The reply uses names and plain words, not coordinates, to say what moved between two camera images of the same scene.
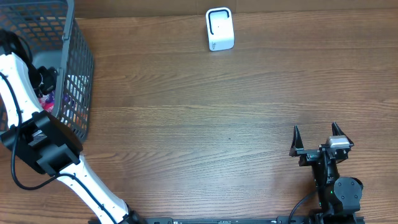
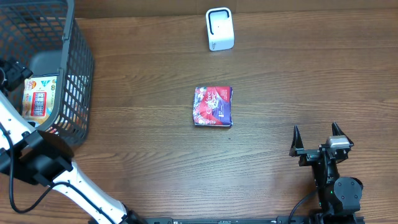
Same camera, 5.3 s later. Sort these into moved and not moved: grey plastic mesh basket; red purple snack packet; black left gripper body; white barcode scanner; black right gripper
Moved: red purple snack packet; black left gripper body
Not moved: white barcode scanner; black right gripper; grey plastic mesh basket
